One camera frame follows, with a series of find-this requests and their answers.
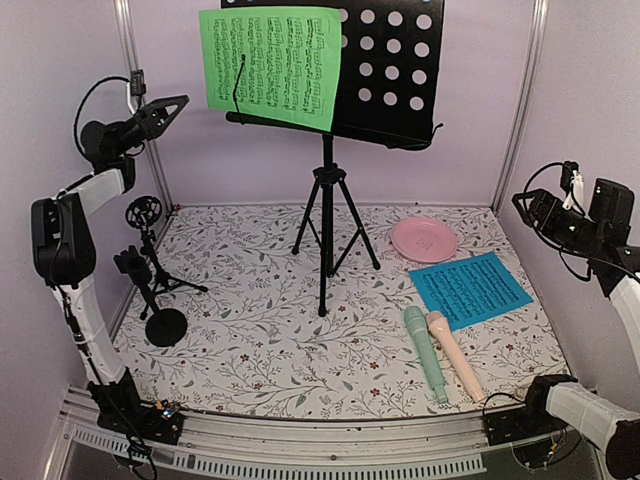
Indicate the black shock-mount tripod stand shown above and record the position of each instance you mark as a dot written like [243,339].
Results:
[142,214]

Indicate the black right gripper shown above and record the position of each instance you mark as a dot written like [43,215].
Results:
[543,199]

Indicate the teal toy microphone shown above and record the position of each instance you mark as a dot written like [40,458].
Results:
[416,325]

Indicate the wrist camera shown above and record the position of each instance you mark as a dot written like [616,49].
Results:
[135,90]
[572,183]

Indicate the green sheet music paper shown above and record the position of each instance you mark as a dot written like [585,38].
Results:
[279,63]

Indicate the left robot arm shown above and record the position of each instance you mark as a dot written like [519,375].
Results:
[65,257]

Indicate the blue sheet music paper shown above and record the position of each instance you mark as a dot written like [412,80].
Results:
[470,291]

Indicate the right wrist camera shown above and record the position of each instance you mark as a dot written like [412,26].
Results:
[572,183]

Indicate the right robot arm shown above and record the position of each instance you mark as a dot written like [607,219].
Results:
[554,402]

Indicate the black music stand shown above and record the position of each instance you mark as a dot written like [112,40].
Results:
[385,95]

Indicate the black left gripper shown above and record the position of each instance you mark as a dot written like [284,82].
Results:
[152,113]

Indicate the pink toy microphone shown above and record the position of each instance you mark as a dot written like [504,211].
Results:
[438,326]

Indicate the aluminium front rail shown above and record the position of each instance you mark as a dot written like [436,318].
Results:
[228,446]

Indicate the black round-base mic stand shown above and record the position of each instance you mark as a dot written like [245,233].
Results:
[165,326]

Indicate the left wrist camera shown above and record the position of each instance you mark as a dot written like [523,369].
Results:
[135,90]

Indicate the pink plate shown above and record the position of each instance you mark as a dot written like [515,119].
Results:
[424,240]

